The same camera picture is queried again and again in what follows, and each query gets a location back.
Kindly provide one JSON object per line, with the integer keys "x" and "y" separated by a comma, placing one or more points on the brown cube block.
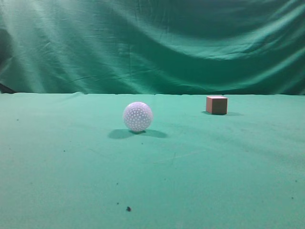
{"x": 217, "y": 105}

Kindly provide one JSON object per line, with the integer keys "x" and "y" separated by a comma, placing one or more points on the white dimpled golf ball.
{"x": 137, "y": 116}

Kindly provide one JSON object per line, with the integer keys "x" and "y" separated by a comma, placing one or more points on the green backdrop cloth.
{"x": 152, "y": 46}

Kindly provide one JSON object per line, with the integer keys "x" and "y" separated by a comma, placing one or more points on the green table cloth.
{"x": 68, "y": 161}

